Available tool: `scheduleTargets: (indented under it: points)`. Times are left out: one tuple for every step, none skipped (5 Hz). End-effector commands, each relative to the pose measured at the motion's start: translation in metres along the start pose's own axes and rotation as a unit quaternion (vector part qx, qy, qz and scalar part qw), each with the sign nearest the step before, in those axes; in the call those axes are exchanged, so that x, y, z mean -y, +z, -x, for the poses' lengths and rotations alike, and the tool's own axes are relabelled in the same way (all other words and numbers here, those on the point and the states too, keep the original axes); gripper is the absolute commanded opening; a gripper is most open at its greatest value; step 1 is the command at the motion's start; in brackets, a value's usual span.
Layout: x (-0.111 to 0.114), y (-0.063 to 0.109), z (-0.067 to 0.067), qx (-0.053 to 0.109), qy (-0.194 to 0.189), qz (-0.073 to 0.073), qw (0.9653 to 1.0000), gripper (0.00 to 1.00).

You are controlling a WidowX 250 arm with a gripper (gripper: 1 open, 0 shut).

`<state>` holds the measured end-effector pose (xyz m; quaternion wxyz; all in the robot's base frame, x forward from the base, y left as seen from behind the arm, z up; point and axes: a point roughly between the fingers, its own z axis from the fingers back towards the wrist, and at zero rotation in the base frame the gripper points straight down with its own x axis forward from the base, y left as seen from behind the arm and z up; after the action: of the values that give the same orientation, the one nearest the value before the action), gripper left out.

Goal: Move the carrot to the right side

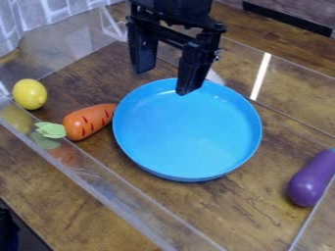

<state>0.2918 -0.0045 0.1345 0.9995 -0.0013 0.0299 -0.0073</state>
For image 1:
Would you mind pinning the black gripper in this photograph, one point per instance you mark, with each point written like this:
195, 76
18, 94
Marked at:
152, 16

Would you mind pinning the orange toy carrot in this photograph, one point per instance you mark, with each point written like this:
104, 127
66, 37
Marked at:
79, 124

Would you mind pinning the blue round plate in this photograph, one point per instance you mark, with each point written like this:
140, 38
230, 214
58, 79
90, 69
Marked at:
187, 138

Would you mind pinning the yellow toy lemon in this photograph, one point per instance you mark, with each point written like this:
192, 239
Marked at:
30, 93

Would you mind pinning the purple toy eggplant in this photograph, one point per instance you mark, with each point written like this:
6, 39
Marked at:
308, 183

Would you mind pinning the clear acrylic tray enclosure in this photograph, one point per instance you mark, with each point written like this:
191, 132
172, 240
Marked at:
83, 196

